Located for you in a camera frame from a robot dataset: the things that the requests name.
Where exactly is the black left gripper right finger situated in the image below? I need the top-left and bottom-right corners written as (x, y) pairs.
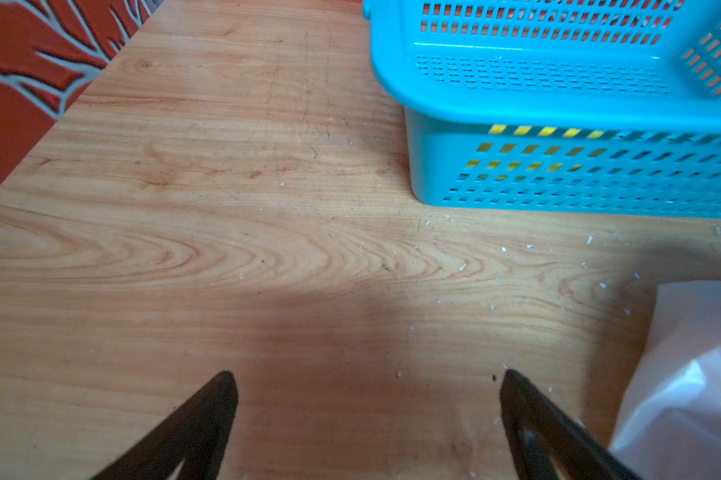
top-left (500, 369), bottom-right (638, 479)

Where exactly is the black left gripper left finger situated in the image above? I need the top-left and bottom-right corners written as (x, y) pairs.
top-left (94, 371), bottom-right (238, 479)

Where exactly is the white plastic bag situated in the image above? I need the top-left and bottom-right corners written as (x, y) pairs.
top-left (610, 281), bottom-right (721, 479)

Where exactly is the teal plastic basket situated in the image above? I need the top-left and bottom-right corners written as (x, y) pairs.
top-left (363, 0), bottom-right (721, 219)

